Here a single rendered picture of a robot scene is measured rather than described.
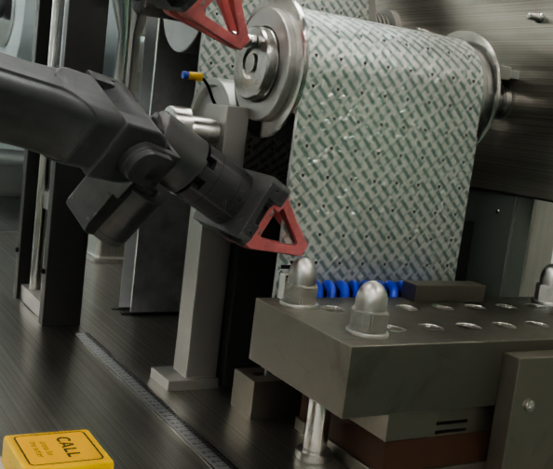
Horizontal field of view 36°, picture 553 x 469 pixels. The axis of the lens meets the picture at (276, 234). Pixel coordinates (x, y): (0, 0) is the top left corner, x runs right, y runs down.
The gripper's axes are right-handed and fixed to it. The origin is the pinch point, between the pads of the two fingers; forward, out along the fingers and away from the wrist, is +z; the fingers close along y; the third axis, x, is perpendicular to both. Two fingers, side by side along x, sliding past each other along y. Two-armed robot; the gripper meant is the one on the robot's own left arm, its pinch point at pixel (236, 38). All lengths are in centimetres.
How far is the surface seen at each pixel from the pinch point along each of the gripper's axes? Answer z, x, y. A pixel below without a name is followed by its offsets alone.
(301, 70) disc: 4.3, 1.1, 6.6
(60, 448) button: 6.1, -37.8, 18.7
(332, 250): 20.7, -8.1, 7.9
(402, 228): 25.6, -0.6, 7.8
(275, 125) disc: 8.0, -3.4, 3.4
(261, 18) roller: 1.0, 4.0, -1.7
